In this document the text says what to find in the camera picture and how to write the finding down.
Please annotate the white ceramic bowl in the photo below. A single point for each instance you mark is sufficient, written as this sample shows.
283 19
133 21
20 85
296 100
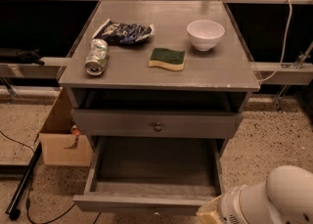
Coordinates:
205 35

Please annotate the black object on left shelf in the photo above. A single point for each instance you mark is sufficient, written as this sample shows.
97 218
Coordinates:
20 56

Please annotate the crushed silver soda can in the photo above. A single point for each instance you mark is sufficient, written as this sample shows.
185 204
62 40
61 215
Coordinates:
96 60

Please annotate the green and yellow sponge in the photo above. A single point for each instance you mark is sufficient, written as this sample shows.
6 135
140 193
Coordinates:
167 59

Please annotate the blue crumpled chip bag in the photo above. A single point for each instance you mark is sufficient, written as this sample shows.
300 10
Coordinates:
119 33

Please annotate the padded gripper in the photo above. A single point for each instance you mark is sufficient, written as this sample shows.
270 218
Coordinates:
229 207

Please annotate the black bar on floor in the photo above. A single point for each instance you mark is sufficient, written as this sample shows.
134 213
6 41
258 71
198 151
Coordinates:
27 170

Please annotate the grey wooden drawer cabinet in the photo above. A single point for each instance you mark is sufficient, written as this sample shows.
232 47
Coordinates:
217 80

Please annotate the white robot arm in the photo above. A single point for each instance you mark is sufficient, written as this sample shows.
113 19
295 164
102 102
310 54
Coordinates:
285 197

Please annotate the grey upper drawer with knob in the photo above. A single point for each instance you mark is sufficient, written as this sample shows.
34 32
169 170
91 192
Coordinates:
211 125

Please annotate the cardboard box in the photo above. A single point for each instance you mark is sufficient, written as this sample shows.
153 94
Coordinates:
61 141

